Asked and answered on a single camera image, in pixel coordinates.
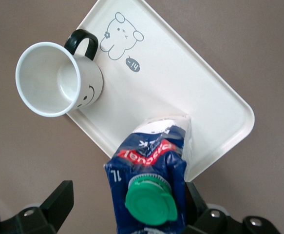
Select blue milk carton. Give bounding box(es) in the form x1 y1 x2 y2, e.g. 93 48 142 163
103 114 192 234

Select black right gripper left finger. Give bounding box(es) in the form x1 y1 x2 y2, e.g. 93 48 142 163
0 180 74 234

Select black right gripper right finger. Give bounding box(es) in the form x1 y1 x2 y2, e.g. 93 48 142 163
184 181 245 234

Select cream tray with rabbit print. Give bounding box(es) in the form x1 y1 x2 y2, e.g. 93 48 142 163
65 0 256 183

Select white mug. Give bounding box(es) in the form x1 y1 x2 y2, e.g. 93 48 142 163
15 29 104 117

